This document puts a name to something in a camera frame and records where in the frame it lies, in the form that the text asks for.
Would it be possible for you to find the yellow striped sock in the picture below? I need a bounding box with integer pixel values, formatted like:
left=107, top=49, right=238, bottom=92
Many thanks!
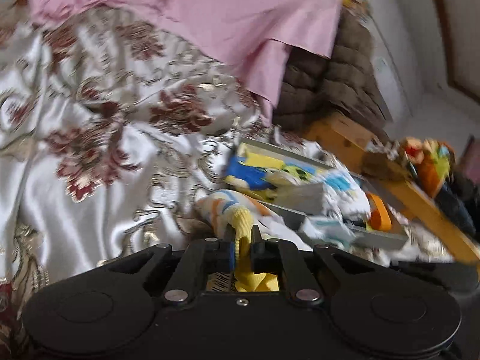
left=195, top=189, right=279, bottom=293

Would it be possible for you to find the colourful patchwork cloth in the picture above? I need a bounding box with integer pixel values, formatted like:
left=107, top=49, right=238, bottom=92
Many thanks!
left=361, top=136, right=455, bottom=198

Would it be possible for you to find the grey box with colourful lining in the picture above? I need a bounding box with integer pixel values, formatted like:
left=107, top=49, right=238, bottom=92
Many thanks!
left=224, top=138, right=408, bottom=250

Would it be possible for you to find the floral satin bedspread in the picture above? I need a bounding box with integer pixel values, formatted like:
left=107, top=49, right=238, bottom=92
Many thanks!
left=0, top=0, right=455, bottom=360

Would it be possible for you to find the brown quilted jacket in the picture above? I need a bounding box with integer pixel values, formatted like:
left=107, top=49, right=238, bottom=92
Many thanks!
left=272, top=9, right=391, bottom=142

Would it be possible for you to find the pink hanging sheet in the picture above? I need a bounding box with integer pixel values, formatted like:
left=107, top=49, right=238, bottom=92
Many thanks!
left=28, top=0, right=342, bottom=119

